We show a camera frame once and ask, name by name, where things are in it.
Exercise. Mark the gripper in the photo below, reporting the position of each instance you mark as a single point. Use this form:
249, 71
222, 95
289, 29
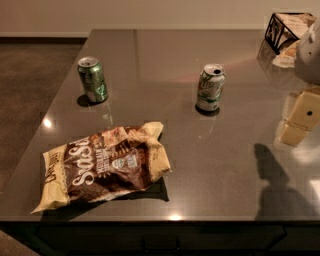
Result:
309, 56

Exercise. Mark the green soda can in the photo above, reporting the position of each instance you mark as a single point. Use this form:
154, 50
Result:
92, 78

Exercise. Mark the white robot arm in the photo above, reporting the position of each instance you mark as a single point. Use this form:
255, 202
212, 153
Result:
307, 62

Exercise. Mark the white 7up can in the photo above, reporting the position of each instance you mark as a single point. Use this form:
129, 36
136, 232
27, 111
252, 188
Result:
210, 87

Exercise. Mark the brown yellow chip bag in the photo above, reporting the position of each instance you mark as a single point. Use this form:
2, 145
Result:
103, 166

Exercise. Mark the black wire napkin holder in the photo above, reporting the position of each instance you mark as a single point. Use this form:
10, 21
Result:
283, 34

